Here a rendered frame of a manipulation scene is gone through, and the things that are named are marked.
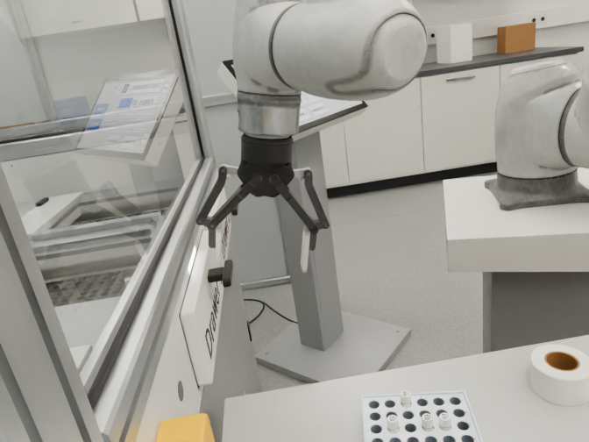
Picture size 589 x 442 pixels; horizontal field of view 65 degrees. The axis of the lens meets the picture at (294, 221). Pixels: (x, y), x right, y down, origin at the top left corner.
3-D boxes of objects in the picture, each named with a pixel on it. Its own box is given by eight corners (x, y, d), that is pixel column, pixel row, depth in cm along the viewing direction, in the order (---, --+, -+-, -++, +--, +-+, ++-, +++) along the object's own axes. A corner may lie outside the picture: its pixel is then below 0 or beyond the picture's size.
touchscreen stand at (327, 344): (411, 335, 198) (395, 89, 162) (358, 402, 165) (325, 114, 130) (315, 309, 228) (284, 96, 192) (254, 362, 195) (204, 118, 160)
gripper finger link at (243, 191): (264, 181, 67) (257, 174, 67) (211, 232, 69) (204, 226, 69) (263, 174, 71) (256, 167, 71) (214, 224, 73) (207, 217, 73)
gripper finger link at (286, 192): (266, 174, 71) (273, 168, 71) (310, 226, 75) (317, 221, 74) (267, 181, 67) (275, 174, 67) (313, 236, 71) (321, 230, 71)
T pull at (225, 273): (233, 265, 74) (231, 258, 74) (231, 288, 67) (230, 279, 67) (210, 269, 74) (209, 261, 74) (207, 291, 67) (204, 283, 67)
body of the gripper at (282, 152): (294, 131, 71) (290, 188, 74) (238, 128, 70) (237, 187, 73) (299, 139, 64) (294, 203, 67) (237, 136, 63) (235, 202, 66)
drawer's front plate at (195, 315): (224, 281, 87) (212, 228, 83) (212, 386, 60) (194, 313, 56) (215, 283, 87) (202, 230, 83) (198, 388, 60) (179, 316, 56)
